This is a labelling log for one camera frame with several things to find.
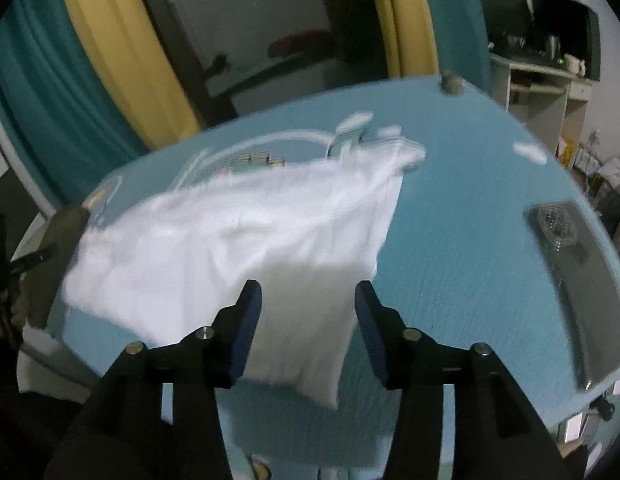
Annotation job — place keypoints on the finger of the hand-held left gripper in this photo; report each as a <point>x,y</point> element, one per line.
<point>34,258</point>

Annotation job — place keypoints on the metal cup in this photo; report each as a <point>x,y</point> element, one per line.
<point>553,46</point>

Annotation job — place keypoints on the small grey round object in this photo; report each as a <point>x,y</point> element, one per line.
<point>452,82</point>

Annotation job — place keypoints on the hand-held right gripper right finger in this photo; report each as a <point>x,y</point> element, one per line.
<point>372,330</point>

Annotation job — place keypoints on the large black monitor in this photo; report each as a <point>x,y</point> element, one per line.
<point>565,25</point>

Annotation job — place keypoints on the teal curtain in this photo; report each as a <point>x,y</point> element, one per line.
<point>460,20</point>
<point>54,85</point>

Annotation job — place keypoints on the glass balcony door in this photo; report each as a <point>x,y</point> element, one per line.
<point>260,10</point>

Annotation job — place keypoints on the olive green garment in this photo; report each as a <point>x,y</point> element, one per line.
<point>64,220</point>

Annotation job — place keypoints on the clear plastic tray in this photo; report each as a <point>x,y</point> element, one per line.
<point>595,310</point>

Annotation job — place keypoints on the white mug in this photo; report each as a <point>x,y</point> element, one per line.
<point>574,65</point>

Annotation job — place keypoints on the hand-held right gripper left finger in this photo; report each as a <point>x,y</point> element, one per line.
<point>247,330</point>

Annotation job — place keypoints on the small black monitor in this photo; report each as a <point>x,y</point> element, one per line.
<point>505,10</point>

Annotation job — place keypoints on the clear plastic box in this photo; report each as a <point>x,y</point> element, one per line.
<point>557,225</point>

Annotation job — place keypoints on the white desk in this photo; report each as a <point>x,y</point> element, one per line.
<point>535,95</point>

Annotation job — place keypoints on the yellow curtain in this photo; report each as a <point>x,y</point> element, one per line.
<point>400,15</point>
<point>119,50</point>

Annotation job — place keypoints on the white shirt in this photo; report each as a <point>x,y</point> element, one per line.
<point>229,250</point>

